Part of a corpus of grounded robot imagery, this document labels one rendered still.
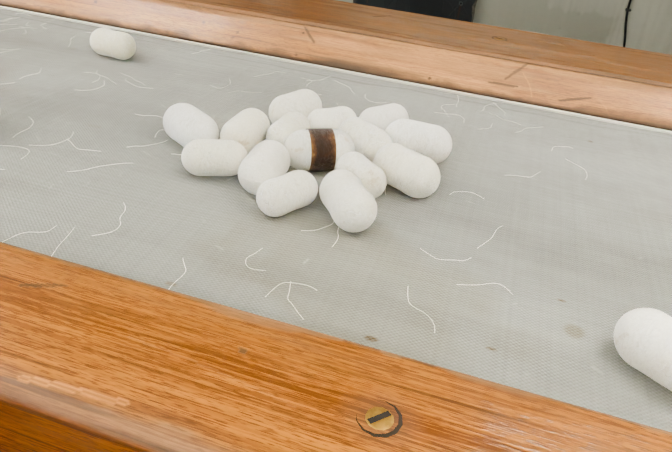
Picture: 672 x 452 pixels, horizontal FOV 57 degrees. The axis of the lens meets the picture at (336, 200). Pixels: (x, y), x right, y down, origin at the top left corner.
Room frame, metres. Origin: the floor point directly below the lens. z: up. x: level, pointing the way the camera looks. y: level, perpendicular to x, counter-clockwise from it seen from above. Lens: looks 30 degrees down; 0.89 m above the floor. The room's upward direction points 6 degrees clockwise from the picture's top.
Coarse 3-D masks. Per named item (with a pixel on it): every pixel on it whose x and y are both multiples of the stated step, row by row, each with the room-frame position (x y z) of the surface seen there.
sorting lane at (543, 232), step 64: (0, 64) 0.40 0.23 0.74; (64, 64) 0.41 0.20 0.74; (128, 64) 0.42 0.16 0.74; (192, 64) 0.44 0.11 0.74; (256, 64) 0.45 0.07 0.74; (0, 128) 0.30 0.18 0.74; (64, 128) 0.31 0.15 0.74; (128, 128) 0.32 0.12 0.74; (448, 128) 0.37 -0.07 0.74; (512, 128) 0.38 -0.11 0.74; (576, 128) 0.39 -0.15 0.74; (640, 128) 0.40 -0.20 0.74; (0, 192) 0.24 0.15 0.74; (64, 192) 0.24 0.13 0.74; (128, 192) 0.25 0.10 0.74; (192, 192) 0.26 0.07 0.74; (384, 192) 0.27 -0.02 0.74; (448, 192) 0.28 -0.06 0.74; (512, 192) 0.29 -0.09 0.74; (576, 192) 0.30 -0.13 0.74; (640, 192) 0.30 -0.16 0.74; (64, 256) 0.20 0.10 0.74; (128, 256) 0.20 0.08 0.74; (192, 256) 0.21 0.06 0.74; (256, 256) 0.21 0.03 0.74; (320, 256) 0.21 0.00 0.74; (384, 256) 0.22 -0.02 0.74; (448, 256) 0.22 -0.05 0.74; (512, 256) 0.23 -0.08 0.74; (576, 256) 0.23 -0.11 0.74; (640, 256) 0.24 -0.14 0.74; (320, 320) 0.17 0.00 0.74; (384, 320) 0.18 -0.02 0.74; (448, 320) 0.18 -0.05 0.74; (512, 320) 0.19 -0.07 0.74; (576, 320) 0.19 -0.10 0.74; (512, 384) 0.15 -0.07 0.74; (576, 384) 0.16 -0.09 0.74; (640, 384) 0.16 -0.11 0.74
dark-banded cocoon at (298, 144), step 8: (288, 136) 0.29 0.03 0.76; (296, 136) 0.29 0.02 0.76; (304, 136) 0.29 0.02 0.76; (336, 136) 0.29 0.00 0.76; (344, 136) 0.29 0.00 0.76; (288, 144) 0.29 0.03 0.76; (296, 144) 0.28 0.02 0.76; (304, 144) 0.28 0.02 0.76; (336, 144) 0.29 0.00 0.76; (344, 144) 0.29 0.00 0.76; (352, 144) 0.29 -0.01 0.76; (296, 152) 0.28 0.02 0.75; (304, 152) 0.28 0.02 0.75; (336, 152) 0.29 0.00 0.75; (344, 152) 0.29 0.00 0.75; (296, 160) 0.28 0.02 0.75; (304, 160) 0.28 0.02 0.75; (336, 160) 0.29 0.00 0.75; (296, 168) 0.28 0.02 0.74; (304, 168) 0.28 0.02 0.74
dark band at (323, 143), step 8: (320, 128) 0.30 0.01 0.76; (328, 128) 0.30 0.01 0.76; (312, 136) 0.29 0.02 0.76; (320, 136) 0.29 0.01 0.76; (328, 136) 0.29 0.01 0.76; (312, 144) 0.28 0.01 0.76; (320, 144) 0.29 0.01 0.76; (328, 144) 0.29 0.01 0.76; (312, 152) 0.28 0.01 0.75; (320, 152) 0.28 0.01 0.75; (328, 152) 0.28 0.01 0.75; (312, 160) 0.28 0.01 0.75; (320, 160) 0.28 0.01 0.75; (328, 160) 0.28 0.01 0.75; (312, 168) 0.28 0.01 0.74; (320, 168) 0.28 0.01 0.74; (328, 168) 0.29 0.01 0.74
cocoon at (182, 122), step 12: (168, 108) 0.31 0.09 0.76; (180, 108) 0.31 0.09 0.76; (192, 108) 0.31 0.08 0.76; (168, 120) 0.30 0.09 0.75; (180, 120) 0.30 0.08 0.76; (192, 120) 0.29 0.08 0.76; (204, 120) 0.30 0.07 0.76; (168, 132) 0.30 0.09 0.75; (180, 132) 0.29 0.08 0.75; (192, 132) 0.29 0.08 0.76; (204, 132) 0.29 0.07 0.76; (216, 132) 0.30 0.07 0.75; (180, 144) 0.30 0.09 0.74
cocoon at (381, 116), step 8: (392, 104) 0.35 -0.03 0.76; (368, 112) 0.34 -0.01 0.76; (376, 112) 0.34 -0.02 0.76; (384, 112) 0.34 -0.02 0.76; (392, 112) 0.34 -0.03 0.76; (400, 112) 0.34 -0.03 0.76; (368, 120) 0.33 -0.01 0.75; (376, 120) 0.33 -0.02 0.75; (384, 120) 0.33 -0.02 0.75; (392, 120) 0.34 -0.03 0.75; (384, 128) 0.33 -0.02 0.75
